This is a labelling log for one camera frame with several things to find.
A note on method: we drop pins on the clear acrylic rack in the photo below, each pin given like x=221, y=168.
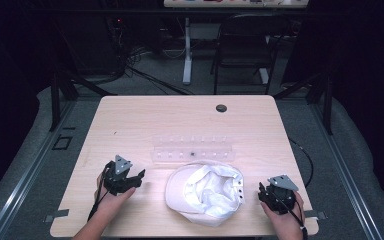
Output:
x=192, y=150

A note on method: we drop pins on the black metal stand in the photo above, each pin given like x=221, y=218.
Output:
x=56, y=100
x=325, y=100

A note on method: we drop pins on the white desk leg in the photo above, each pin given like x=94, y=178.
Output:
x=187, y=50

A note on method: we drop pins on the person's right hand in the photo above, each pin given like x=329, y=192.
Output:
x=283, y=223

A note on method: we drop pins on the black chair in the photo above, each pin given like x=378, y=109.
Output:
x=243, y=50

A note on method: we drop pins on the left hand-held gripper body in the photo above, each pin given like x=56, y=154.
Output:
x=117, y=176

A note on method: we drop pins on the white desk foot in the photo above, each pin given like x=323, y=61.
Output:
x=264, y=76

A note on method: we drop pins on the grey metal table bracket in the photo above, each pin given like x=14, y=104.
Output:
x=56, y=215
x=316, y=215

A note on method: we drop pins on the aluminium floor rail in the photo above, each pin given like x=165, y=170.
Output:
x=346, y=176
x=23, y=180

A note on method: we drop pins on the light desk top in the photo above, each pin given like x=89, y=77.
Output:
x=236, y=3

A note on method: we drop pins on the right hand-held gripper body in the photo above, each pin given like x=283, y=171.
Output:
x=280, y=196

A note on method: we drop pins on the person's left hand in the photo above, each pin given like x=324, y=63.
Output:
x=113, y=200

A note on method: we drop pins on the white baseball cap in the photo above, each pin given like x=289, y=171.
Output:
x=205, y=193

